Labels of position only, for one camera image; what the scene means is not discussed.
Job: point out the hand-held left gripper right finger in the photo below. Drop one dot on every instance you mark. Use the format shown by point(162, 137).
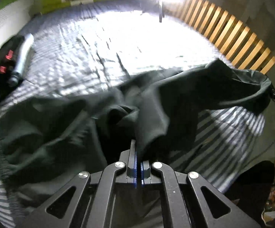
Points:
point(142, 171)

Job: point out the light grey folded garment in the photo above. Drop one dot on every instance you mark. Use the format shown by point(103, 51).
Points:
point(22, 54)

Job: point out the dark green pants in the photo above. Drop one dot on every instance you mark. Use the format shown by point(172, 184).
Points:
point(56, 128)

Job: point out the striped bed sheet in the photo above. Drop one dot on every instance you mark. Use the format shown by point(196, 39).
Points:
point(128, 40)

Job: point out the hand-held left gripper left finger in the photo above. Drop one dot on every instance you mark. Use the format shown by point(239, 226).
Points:
point(133, 168)

